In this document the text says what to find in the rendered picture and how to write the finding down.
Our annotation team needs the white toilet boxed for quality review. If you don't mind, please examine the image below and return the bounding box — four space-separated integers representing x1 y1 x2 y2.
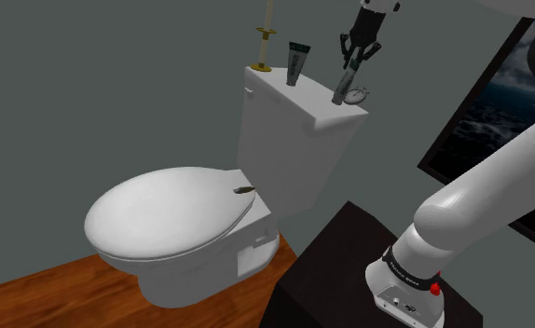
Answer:
83 65 369 309

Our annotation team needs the dark grey standing tube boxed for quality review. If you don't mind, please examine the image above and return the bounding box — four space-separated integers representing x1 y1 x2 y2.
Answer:
285 41 312 88

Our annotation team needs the dark framed wall picture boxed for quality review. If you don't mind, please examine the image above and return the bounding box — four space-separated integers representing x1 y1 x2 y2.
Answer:
417 17 535 258

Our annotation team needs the dark robot stand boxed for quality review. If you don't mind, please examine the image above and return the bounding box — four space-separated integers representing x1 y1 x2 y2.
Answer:
258 200 484 328

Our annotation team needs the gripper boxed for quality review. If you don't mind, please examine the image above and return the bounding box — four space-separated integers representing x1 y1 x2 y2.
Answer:
338 6 387 70

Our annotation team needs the light grey leaning tube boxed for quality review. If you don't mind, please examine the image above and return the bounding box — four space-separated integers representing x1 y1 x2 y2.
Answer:
331 58 361 106

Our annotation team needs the silver stopwatch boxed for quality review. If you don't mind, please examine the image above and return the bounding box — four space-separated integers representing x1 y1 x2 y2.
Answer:
343 87 370 106

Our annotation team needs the cream and gold candlestick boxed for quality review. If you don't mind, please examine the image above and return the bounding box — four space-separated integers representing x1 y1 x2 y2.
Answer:
250 0 278 73

